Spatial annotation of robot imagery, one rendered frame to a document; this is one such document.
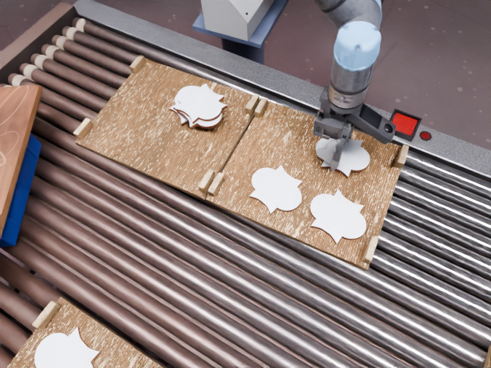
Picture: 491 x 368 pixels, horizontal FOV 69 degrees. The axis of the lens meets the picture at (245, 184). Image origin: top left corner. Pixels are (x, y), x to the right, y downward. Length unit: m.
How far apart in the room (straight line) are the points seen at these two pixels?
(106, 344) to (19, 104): 0.64
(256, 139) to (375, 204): 0.34
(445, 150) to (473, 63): 1.79
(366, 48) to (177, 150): 0.54
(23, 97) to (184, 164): 0.45
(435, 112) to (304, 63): 0.86
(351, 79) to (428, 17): 2.37
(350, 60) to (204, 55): 0.65
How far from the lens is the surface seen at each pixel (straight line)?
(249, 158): 0.93
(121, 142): 1.03
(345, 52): 0.67
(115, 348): 0.85
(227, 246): 0.85
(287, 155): 0.94
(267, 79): 1.13
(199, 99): 1.00
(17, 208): 1.04
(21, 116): 1.07
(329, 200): 0.87
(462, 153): 1.09
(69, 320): 0.90
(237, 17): 1.28
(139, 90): 1.14
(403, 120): 1.08
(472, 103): 2.58
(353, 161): 0.93
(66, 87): 1.26
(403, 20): 2.97
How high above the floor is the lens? 1.73
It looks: 62 degrees down
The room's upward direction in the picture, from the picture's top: 5 degrees counter-clockwise
